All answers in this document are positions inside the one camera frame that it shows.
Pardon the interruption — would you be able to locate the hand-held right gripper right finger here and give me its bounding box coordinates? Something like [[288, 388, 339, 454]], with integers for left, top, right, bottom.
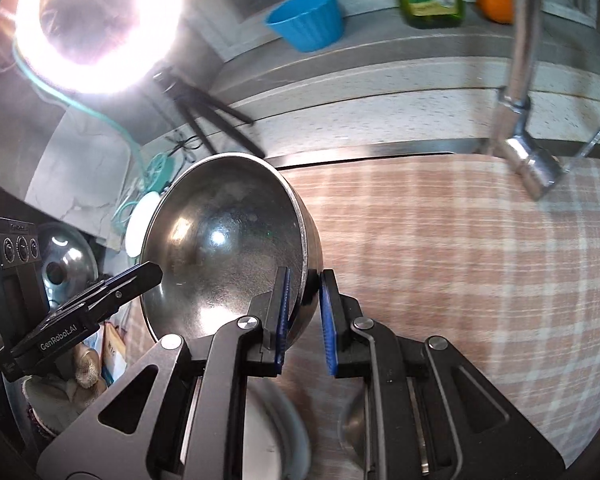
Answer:
[[319, 269, 566, 480]]

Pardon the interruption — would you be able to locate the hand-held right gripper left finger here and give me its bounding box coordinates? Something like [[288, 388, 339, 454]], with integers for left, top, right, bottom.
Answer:
[[37, 266, 293, 480]]

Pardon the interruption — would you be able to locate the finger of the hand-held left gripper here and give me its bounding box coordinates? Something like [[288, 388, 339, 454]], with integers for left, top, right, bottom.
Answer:
[[55, 261, 163, 321]]

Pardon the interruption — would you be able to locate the large steel bowl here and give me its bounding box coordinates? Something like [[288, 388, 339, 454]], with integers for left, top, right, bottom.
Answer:
[[140, 152, 325, 356]]

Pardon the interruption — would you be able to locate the white ceramic bowl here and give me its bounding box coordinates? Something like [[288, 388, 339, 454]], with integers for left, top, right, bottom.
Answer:
[[125, 191, 161, 261]]

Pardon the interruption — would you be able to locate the white printed packet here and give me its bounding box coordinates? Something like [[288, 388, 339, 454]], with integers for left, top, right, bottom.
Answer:
[[100, 322, 128, 386]]

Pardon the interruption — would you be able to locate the beige scrubber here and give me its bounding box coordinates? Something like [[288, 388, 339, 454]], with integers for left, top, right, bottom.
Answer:
[[75, 345, 104, 388]]

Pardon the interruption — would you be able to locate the small steel bowl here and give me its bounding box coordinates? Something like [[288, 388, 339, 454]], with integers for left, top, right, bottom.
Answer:
[[339, 392, 376, 466]]

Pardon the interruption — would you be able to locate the large floral white plate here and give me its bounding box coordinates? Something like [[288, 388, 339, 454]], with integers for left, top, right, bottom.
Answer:
[[242, 385, 313, 480]]

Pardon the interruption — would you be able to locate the checked table cloth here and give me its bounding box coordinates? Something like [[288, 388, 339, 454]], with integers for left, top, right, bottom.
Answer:
[[105, 152, 600, 480]]

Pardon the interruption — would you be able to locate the black tripod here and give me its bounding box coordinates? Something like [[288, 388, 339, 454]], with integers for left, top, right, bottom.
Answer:
[[152, 67, 266, 158]]

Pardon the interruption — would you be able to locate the blue ribbed cup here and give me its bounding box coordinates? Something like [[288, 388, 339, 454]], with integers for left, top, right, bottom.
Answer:
[[265, 0, 344, 53]]

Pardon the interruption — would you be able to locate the chrome faucet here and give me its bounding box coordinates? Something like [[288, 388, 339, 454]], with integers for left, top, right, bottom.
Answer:
[[472, 0, 600, 201]]

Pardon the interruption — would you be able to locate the orange fruit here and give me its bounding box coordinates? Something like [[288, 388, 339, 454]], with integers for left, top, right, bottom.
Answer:
[[476, 0, 515, 25]]

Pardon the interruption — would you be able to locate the teal cable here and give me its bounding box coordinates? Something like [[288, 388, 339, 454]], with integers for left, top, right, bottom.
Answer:
[[12, 40, 176, 231]]

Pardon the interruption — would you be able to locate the black cable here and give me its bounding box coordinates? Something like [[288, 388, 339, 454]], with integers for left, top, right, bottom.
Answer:
[[167, 130, 201, 152]]

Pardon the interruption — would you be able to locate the ring light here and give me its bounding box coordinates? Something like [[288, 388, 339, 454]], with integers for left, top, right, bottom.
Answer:
[[10, 0, 183, 95]]

